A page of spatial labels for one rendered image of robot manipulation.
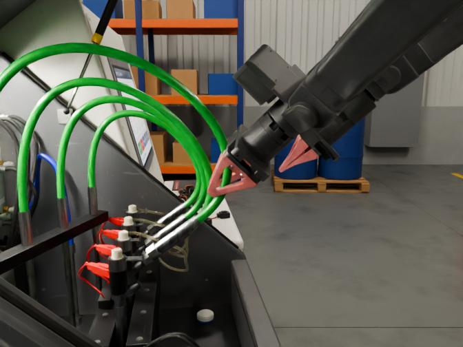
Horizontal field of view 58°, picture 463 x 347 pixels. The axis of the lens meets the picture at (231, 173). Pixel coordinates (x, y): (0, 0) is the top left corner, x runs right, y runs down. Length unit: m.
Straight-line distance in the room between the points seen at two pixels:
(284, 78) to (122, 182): 0.53
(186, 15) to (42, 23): 5.04
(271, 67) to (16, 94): 0.60
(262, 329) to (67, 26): 0.74
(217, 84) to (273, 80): 5.37
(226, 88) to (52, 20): 5.00
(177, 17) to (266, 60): 5.47
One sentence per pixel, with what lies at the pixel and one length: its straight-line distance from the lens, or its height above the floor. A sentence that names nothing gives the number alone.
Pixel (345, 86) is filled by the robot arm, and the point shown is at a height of 1.37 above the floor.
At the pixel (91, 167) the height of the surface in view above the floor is 1.20.
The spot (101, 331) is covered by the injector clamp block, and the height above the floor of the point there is 0.98.
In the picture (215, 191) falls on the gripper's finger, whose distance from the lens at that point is 0.64.
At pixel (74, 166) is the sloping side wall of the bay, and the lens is 0.98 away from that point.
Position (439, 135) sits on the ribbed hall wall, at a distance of 7.97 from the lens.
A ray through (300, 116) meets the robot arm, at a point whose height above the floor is 1.33.
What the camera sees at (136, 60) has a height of 1.40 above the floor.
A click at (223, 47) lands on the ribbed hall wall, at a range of 7.14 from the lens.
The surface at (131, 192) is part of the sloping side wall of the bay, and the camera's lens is 0.97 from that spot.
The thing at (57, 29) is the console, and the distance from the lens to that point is 1.01.
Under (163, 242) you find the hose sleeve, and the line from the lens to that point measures 0.66.
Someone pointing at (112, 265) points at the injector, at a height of 1.09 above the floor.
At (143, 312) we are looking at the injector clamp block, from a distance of 0.77.
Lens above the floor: 1.37
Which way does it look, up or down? 12 degrees down
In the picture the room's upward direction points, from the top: straight up
